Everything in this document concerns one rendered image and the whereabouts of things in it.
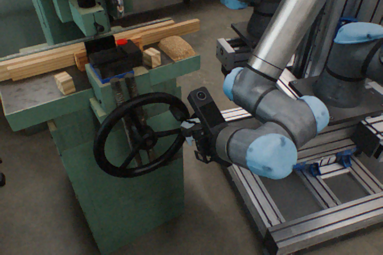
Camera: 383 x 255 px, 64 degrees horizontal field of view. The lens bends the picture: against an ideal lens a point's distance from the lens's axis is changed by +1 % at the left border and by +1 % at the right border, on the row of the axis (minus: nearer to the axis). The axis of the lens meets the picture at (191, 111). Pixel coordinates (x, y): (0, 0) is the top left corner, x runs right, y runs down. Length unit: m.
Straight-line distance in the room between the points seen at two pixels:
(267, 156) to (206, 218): 1.16
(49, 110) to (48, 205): 0.98
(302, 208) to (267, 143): 1.01
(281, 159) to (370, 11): 0.76
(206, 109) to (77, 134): 0.48
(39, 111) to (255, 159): 0.62
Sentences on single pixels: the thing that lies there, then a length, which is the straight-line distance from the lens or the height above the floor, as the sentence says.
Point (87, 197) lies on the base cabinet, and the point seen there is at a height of 0.45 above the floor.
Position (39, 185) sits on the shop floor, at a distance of 1.95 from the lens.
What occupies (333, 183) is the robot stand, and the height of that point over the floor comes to 0.21.
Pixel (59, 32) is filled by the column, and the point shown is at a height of 0.93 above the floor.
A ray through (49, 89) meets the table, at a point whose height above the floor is 0.90.
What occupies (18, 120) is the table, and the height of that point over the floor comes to 0.87.
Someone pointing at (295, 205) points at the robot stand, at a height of 0.21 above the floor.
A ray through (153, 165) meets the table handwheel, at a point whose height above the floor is 0.69.
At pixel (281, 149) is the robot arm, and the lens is 0.52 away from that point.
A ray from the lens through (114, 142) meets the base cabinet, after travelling 1.08.
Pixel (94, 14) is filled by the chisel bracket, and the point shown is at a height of 1.06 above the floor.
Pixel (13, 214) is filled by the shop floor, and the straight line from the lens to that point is 1.89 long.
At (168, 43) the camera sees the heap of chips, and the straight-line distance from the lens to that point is 1.05.
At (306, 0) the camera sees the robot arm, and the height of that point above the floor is 1.21.
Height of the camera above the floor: 1.41
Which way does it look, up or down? 40 degrees down
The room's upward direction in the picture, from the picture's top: straight up
